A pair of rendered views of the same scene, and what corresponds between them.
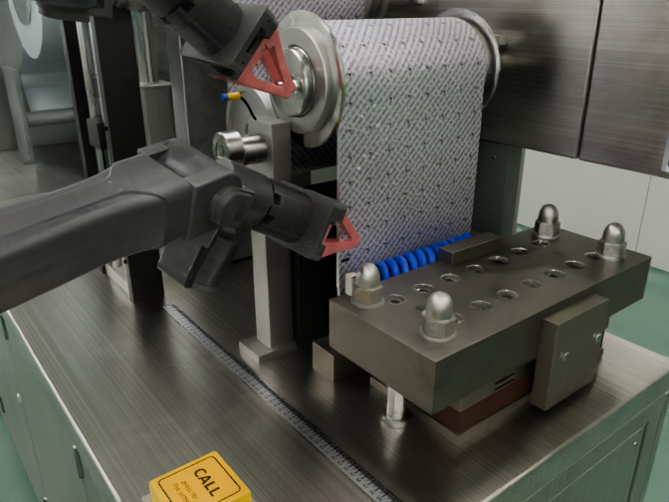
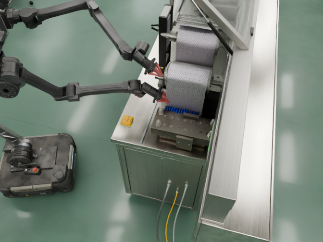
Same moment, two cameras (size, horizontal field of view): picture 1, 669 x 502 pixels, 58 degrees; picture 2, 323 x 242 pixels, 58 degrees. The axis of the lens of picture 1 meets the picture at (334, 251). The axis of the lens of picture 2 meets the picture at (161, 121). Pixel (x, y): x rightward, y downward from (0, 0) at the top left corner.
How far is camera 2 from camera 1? 147 cm
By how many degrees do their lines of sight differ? 49
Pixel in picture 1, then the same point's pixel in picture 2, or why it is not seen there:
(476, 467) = (156, 144)
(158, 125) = not seen: hidden behind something
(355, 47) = (172, 75)
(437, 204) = (191, 104)
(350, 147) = (168, 89)
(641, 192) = not seen: outside the picture
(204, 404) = (143, 109)
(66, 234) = (110, 90)
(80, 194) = (114, 85)
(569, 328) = (180, 139)
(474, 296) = (174, 124)
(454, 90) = (196, 88)
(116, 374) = not seen: hidden behind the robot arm
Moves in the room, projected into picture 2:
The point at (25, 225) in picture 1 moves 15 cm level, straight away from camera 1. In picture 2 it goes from (106, 88) to (118, 72)
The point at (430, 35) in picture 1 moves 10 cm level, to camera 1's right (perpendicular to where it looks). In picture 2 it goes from (193, 77) to (205, 87)
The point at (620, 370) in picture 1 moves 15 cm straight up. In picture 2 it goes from (200, 154) to (203, 140)
